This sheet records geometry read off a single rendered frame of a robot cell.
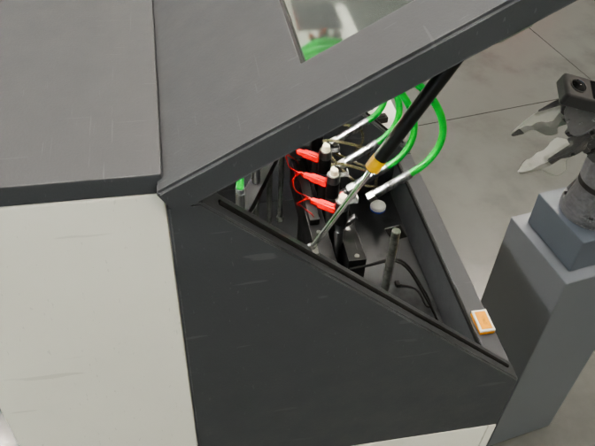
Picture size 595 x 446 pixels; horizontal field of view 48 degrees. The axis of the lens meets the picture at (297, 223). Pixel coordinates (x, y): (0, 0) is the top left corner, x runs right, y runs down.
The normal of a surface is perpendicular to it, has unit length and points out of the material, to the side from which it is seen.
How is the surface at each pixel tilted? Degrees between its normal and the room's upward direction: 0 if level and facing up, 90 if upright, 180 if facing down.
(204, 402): 90
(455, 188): 0
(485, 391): 90
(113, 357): 90
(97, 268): 90
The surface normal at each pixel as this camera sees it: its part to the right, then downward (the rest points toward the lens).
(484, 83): 0.04, -0.71
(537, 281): -0.94, 0.21
